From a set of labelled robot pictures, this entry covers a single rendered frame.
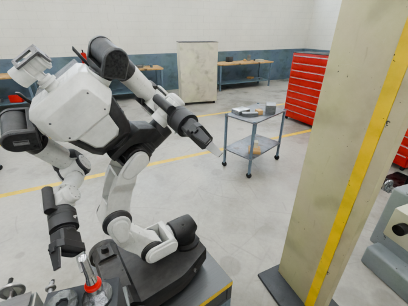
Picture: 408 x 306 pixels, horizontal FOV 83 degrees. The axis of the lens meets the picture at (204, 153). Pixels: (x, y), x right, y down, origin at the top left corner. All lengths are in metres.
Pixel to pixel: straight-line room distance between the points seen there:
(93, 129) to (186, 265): 1.00
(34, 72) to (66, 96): 0.12
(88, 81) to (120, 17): 7.25
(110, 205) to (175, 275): 0.61
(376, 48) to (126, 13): 7.41
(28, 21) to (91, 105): 7.30
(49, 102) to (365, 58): 1.27
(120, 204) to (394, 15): 1.40
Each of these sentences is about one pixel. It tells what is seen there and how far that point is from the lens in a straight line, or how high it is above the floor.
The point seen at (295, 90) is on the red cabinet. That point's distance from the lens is 5.52.
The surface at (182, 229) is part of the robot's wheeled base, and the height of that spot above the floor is 0.73.
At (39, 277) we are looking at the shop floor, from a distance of 2.60.
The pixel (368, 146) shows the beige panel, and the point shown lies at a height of 1.36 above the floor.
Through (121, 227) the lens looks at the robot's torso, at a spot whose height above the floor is 1.00.
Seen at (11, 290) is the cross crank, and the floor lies 0.62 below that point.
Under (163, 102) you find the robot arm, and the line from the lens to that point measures 0.80.
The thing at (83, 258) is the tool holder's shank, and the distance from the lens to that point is 0.77.
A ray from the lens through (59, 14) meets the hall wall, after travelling 8.09.
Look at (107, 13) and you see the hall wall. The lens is 8.09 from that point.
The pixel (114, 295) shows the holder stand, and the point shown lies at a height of 1.10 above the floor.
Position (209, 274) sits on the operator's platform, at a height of 0.40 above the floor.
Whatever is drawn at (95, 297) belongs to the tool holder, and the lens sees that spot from 0.87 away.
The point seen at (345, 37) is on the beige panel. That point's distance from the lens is 1.36.
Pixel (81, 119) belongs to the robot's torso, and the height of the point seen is 1.56.
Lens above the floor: 1.83
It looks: 28 degrees down
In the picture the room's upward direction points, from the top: straight up
